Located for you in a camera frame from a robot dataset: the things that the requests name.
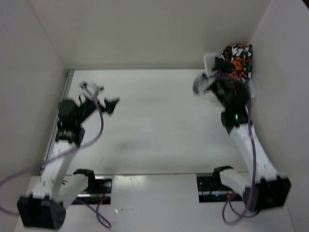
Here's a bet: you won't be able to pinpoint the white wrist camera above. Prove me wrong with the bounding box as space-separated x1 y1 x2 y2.
79 81 105 96
192 72 210 96

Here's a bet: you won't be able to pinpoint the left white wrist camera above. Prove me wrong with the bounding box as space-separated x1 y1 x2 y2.
79 81 105 96

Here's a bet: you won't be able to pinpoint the white plastic basket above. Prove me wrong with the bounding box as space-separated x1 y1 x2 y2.
203 53 256 99

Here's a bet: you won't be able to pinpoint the orange camouflage shorts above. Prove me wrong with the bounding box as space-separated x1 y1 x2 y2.
217 43 253 83

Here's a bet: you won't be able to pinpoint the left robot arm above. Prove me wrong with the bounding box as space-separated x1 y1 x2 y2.
17 97 120 230

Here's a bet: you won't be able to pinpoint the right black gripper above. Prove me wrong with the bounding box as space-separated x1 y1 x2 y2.
202 56 234 110

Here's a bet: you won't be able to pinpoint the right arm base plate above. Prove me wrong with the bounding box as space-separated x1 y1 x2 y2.
196 174 233 203

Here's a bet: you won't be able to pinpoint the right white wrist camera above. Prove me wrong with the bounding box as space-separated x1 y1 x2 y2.
192 72 210 96

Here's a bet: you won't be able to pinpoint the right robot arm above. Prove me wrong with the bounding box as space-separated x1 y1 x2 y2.
206 57 291 213

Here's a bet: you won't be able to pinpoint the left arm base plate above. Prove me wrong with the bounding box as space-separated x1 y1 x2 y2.
72 176 112 205

